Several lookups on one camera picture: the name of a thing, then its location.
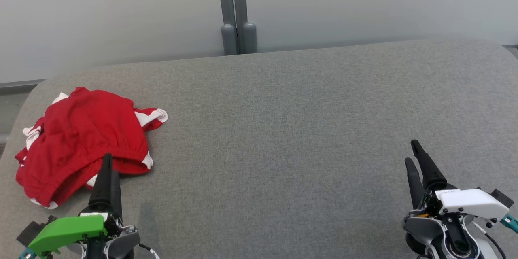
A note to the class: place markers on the grey wall base rail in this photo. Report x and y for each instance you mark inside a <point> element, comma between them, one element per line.
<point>20,84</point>

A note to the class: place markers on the red shorts with white trim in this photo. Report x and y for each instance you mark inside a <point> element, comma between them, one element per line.
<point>93,125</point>

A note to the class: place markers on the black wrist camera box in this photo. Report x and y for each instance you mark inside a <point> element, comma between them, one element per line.
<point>30,230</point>
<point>502,197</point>

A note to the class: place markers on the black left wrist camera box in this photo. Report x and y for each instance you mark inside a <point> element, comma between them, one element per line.
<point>30,230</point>

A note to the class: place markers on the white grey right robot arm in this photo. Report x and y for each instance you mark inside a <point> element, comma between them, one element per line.
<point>425,230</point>

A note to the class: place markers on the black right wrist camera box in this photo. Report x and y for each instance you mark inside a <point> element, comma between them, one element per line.
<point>502,197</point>

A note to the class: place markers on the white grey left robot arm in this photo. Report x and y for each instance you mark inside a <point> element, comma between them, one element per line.
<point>125,245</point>

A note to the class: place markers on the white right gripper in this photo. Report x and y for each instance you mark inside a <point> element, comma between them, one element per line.
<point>469,202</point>

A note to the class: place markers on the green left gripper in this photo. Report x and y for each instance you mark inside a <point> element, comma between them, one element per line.
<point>60,232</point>

